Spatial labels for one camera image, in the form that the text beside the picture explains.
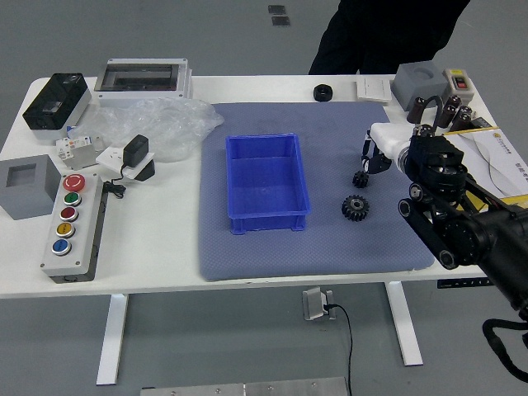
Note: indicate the person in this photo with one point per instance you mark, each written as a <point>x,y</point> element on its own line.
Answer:
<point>392,33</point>

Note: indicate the dark floor plate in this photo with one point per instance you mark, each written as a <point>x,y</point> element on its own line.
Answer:
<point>281,21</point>
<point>276,9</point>

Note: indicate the blue-grey mat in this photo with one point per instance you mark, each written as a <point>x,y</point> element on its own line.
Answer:
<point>330,247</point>

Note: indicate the white socket plate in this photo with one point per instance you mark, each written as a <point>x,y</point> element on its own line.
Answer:
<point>109,156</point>

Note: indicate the black round nut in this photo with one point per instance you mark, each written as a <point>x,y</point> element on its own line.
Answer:
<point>322,93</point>

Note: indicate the grey enclosure with clear lid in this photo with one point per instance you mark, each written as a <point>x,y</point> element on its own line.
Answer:
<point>140,80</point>

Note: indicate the black power adapter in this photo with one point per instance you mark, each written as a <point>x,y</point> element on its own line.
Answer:
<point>135,150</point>

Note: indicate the grey block with round hole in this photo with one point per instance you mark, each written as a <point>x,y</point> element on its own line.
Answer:
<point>412,82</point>

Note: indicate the blue plastic bin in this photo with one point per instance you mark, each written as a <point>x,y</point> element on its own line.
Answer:
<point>264,181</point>

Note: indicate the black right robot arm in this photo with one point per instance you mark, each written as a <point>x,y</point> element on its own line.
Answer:
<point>437,161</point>

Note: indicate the black socket base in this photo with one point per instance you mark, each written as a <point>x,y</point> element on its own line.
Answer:
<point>146,173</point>

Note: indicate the silver floor socket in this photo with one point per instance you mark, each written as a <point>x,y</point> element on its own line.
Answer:
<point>313,303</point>

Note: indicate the small black gear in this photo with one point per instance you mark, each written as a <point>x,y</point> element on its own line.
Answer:
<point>359,180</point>

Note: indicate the white circuit breaker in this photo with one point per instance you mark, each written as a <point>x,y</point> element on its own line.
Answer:
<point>76,150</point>

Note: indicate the beige red-green button switch box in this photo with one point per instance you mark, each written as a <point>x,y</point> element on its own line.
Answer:
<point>458,82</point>

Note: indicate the black table control panel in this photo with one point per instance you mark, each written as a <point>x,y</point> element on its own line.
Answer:
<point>462,283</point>

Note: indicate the grey block with square hole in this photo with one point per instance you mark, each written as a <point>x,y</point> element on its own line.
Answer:
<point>29,194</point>

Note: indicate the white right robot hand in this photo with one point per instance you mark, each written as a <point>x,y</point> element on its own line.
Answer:
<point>389,138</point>

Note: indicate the grey metal plate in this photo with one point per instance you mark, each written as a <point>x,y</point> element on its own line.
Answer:
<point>243,388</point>

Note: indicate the white table leg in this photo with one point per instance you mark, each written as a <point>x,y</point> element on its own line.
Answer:
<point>406,330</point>
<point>113,338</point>

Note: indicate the big black gear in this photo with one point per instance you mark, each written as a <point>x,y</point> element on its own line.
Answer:
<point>355,210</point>

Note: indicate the white wall switch plate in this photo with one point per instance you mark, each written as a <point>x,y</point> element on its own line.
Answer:
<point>373,88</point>

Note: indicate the yellow and white cardboard box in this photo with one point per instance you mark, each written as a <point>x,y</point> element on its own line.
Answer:
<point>491,148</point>

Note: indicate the small black flat part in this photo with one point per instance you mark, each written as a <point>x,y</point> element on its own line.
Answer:
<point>480,123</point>

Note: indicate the clear plastic bag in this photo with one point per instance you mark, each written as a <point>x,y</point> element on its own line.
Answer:
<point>173,123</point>

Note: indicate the grey five-button control box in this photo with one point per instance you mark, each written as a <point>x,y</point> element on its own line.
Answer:
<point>82,231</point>

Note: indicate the black box with white base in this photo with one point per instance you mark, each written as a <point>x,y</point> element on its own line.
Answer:
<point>55,103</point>

